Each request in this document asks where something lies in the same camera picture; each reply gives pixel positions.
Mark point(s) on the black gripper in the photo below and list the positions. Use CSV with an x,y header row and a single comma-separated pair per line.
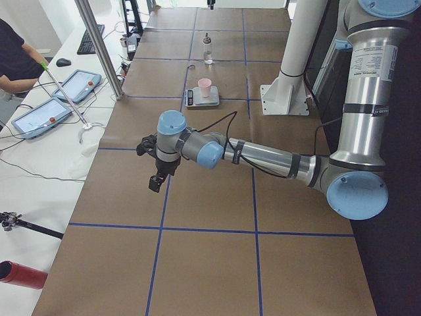
x,y
165,166

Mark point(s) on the pink paper cup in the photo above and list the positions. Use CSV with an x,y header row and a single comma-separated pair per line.
x,y
204,85

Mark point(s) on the glass sauce bottle steel cap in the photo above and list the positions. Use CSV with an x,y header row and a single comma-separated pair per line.
x,y
207,49

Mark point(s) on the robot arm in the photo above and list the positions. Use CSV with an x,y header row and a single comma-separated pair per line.
x,y
350,176

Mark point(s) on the digital kitchen scale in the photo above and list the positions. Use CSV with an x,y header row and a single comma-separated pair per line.
x,y
193,98

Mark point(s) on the green tipped grabber stick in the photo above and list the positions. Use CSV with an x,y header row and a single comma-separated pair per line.
x,y
86,125

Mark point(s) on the blue teach pendant near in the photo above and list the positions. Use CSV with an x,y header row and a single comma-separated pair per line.
x,y
42,118

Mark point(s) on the blue teach pendant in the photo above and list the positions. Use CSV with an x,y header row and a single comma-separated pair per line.
x,y
42,118
80,84

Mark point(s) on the blue teach pendant far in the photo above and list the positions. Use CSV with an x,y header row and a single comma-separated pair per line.
x,y
80,84

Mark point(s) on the black tripod rod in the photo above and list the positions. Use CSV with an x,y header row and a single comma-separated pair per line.
x,y
9,220

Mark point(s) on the black keyboard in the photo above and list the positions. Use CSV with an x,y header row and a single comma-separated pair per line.
x,y
86,46

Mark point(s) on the black computer mouse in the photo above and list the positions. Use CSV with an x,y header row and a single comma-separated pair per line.
x,y
62,62

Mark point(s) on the red cylinder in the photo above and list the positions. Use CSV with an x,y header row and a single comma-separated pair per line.
x,y
21,275

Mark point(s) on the person in black shirt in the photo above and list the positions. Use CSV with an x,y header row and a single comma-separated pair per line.
x,y
20,62

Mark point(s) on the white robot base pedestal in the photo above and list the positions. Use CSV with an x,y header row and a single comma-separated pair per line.
x,y
286,95

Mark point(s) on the aluminium frame post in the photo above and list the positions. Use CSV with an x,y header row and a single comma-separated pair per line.
x,y
89,20

